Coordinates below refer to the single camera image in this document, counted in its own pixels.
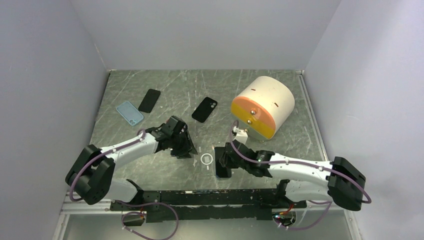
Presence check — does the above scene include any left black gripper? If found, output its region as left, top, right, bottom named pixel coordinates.
left=169, top=129, right=198, bottom=159

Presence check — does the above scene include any clear magsafe phone case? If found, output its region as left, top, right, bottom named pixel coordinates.
left=192, top=145, right=216, bottom=175

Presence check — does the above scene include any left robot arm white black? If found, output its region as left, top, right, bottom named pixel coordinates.
left=65, top=115, right=198, bottom=210

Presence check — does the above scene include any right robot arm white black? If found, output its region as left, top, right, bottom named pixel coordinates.
left=214, top=140, right=372, bottom=212

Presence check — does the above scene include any black phone face down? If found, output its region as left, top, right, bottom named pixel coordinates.
left=138, top=88, right=161, bottom=113

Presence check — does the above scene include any light blue phone case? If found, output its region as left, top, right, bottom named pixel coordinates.
left=116, top=101, right=144, bottom=126

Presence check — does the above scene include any white cylinder orange yellow face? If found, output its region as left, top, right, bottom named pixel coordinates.
left=230, top=76, right=295, bottom=141

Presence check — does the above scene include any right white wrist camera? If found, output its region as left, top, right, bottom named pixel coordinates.
left=231, top=126, right=249, bottom=145

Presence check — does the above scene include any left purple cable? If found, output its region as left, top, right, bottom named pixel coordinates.
left=67, top=128, right=147, bottom=202

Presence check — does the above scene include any purple cable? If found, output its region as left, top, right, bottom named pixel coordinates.
left=67, top=128, right=147, bottom=202
left=228, top=119, right=373, bottom=205

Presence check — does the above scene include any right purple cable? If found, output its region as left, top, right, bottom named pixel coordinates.
left=228, top=119, right=373, bottom=205

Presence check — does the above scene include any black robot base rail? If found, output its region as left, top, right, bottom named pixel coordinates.
left=110, top=188, right=307, bottom=223

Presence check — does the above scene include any aluminium frame rail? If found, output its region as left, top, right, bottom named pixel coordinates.
left=60, top=192, right=112, bottom=215

